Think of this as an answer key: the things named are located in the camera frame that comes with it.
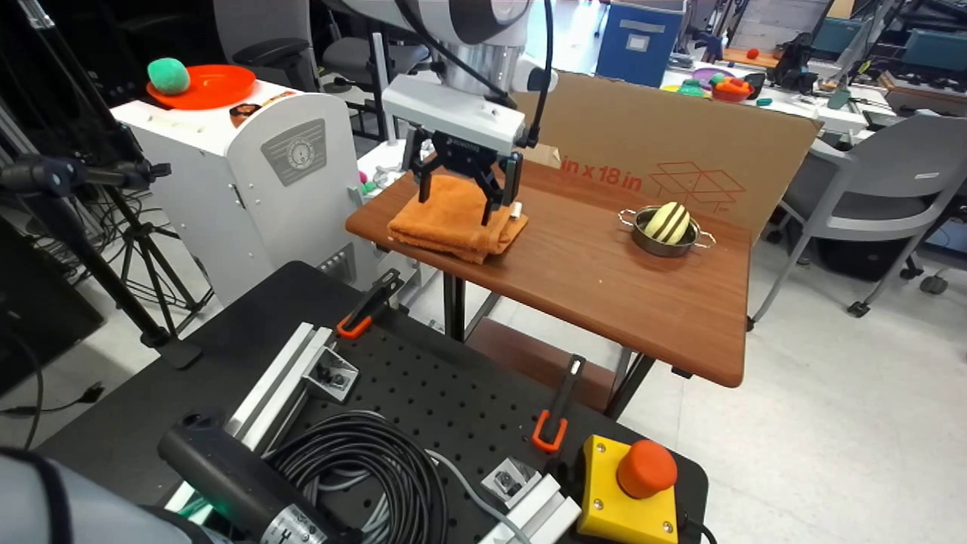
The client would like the white toy appliance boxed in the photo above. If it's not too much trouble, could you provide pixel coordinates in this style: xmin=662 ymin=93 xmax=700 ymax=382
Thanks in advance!
xmin=111 ymin=79 xmax=380 ymax=304

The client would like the aluminium rail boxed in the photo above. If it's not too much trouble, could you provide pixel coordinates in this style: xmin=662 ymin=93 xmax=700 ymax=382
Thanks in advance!
xmin=478 ymin=456 xmax=583 ymax=544
xmin=165 ymin=322 xmax=360 ymax=522

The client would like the orange folded cloth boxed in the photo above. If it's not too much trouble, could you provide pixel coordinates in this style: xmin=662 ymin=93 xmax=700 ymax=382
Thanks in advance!
xmin=388 ymin=174 xmax=530 ymax=265

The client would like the white table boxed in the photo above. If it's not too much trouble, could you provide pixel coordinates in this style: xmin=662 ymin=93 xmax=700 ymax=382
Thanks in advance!
xmin=661 ymin=64 xmax=900 ymax=137

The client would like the blue box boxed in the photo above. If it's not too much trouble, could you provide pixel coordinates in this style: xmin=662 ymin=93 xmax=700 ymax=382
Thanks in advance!
xmin=595 ymin=0 xmax=687 ymax=88

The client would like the yellow striped toy squash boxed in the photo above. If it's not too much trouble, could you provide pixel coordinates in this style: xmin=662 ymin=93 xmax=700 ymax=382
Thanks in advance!
xmin=642 ymin=201 xmax=691 ymax=245

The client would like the green plush ball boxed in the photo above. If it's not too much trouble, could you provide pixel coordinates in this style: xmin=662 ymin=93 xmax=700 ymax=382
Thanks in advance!
xmin=147 ymin=57 xmax=191 ymax=96

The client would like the grey cable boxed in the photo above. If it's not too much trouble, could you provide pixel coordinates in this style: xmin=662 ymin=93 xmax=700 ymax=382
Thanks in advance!
xmin=427 ymin=450 xmax=533 ymax=544

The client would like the yellow emergency stop button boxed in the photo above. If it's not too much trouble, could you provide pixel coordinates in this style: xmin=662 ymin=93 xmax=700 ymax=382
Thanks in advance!
xmin=577 ymin=434 xmax=680 ymax=544

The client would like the grey chair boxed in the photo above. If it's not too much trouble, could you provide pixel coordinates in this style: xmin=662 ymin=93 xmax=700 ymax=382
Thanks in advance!
xmin=748 ymin=112 xmax=967 ymax=330

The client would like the orange plate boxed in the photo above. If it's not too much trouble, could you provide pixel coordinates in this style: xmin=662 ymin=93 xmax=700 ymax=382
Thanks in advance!
xmin=146 ymin=64 xmax=258 ymax=112

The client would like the black and orange clamp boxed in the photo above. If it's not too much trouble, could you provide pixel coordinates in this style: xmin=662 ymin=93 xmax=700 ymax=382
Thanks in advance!
xmin=531 ymin=354 xmax=587 ymax=454
xmin=336 ymin=268 xmax=405 ymax=340

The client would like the brown cardboard sheet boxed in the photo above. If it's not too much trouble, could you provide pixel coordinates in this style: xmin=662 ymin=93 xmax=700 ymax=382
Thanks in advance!
xmin=514 ymin=72 xmax=823 ymax=243

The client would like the small metal pot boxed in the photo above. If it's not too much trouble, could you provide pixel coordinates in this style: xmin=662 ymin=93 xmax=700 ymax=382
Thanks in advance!
xmin=619 ymin=206 xmax=716 ymax=258

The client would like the coil of black cable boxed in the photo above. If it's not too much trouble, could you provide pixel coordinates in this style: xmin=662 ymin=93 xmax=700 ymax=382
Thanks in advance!
xmin=264 ymin=410 xmax=451 ymax=544

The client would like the office chair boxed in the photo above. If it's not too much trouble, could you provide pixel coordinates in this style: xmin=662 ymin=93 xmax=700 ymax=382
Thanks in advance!
xmin=213 ymin=0 xmax=433 ymax=96

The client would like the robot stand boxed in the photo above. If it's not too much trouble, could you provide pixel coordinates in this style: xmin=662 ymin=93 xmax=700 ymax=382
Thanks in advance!
xmin=34 ymin=261 xmax=711 ymax=544

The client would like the bowl of toys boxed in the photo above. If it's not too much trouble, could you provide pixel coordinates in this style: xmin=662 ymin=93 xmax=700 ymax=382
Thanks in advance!
xmin=710 ymin=74 xmax=755 ymax=104

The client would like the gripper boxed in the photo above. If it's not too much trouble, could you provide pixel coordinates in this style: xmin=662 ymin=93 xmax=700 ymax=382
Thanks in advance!
xmin=402 ymin=127 xmax=524 ymax=227

